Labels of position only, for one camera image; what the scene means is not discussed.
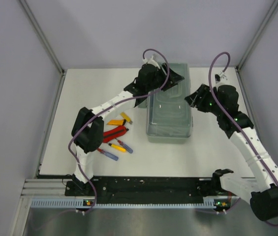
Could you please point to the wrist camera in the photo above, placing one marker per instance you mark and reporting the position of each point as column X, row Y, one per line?
column 151, row 61
column 220, row 77

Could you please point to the red black pliers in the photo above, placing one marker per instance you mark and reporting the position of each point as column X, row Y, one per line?
column 114, row 133

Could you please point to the orange utility knife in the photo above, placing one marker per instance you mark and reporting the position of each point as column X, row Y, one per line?
column 117, row 122

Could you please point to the aluminium frame post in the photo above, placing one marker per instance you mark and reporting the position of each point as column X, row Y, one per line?
column 258, row 35
column 41, row 35

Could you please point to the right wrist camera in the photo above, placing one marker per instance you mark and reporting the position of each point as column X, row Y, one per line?
column 220, row 77

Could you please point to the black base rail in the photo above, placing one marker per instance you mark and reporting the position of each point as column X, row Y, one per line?
column 145, row 190

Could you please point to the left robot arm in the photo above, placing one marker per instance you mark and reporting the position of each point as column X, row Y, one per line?
column 88, row 129

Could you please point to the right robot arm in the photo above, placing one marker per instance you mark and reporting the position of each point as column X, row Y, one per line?
column 263, row 195

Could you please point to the green plastic toolbox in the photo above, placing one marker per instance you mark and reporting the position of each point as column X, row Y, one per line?
column 169, row 117

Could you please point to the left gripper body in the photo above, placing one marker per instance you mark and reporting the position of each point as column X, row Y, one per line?
column 160, row 81

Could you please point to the left aluminium frame post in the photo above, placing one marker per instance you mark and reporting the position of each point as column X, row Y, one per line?
column 41, row 35

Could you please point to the grey cable duct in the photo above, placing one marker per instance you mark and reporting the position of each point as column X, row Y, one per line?
column 84, row 204

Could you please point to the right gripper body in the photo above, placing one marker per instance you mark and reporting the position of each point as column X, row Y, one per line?
column 206, row 103

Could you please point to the yellow utility knife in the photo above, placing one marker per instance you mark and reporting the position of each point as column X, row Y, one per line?
column 126, row 117

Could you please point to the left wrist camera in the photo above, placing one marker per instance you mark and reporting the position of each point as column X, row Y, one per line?
column 151, row 61

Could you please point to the right aluminium frame post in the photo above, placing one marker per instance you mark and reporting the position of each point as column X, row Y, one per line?
column 258, row 35

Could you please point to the yellow black screwdriver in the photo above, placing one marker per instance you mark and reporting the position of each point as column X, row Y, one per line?
column 117, row 147

